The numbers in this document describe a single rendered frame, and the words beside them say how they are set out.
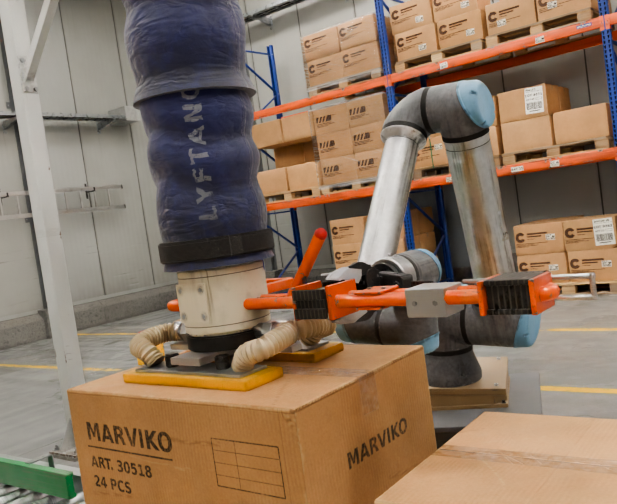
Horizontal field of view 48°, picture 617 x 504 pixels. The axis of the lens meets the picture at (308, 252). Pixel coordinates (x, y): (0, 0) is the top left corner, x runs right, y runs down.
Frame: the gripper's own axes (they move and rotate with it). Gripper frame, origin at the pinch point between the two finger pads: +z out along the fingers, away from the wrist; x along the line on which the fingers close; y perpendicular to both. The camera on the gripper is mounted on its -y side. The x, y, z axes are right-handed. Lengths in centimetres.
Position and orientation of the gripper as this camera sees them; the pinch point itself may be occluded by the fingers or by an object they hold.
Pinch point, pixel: (337, 299)
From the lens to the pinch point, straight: 120.7
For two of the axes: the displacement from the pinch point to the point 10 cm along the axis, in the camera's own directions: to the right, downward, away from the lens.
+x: -1.4, -9.9, -0.6
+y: -7.9, 0.8, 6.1
